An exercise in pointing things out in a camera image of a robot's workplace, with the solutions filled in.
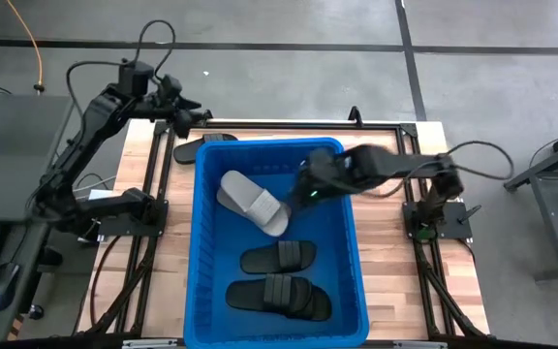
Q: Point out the grey metal table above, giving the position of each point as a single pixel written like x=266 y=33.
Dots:
x=550 y=208

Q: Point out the dark grey desk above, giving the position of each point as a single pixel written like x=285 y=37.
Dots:
x=27 y=252

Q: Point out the black metal rig frame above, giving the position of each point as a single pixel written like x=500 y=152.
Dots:
x=395 y=127

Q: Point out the black computer mouse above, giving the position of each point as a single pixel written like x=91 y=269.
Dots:
x=3 y=286

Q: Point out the silver metal bracket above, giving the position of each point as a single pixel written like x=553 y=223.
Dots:
x=148 y=344
x=419 y=345

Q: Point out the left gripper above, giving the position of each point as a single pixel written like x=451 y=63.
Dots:
x=170 y=97

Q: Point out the grey screen panel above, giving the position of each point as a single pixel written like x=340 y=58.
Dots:
x=12 y=150

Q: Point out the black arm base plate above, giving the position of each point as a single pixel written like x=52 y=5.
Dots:
x=453 y=228
x=114 y=229

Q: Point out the black caster wheel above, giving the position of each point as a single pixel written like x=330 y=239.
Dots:
x=37 y=312

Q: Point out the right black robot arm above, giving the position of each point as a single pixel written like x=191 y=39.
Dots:
x=405 y=165

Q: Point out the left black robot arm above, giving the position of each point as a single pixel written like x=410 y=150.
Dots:
x=95 y=116

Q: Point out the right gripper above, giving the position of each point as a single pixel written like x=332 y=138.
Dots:
x=332 y=169

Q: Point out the large blue plastic bin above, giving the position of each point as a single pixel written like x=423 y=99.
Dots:
x=269 y=218

